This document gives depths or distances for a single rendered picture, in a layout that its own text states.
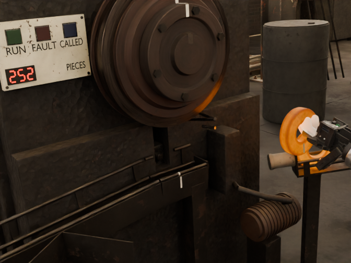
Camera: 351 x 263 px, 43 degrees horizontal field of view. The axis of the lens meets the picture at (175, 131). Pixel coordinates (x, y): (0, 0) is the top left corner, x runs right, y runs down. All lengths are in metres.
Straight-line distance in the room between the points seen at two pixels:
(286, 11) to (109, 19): 4.47
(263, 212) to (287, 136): 0.32
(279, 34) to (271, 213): 2.58
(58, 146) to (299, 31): 2.94
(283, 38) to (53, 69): 2.91
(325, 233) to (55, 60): 1.74
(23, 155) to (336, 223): 1.82
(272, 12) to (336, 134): 4.46
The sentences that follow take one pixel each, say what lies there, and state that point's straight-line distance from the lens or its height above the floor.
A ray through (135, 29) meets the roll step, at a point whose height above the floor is 1.20.
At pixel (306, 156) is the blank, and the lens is 1.69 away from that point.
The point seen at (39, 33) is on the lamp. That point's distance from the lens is 1.31.
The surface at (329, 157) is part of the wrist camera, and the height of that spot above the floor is 0.78.
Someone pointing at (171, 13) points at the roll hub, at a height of 1.23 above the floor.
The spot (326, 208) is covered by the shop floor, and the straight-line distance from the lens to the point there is 2.79.
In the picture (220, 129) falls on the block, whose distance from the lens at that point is 1.61.
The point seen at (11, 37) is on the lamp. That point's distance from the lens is 1.28.
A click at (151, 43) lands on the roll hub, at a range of 1.22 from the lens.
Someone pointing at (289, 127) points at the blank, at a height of 0.86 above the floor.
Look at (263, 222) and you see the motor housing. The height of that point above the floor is 0.50.
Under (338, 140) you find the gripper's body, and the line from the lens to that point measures 1.42.
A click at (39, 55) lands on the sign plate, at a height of 1.14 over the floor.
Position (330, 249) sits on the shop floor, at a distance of 2.43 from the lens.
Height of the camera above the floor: 1.32
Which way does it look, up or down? 19 degrees down
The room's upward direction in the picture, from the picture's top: 4 degrees counter-clockwise
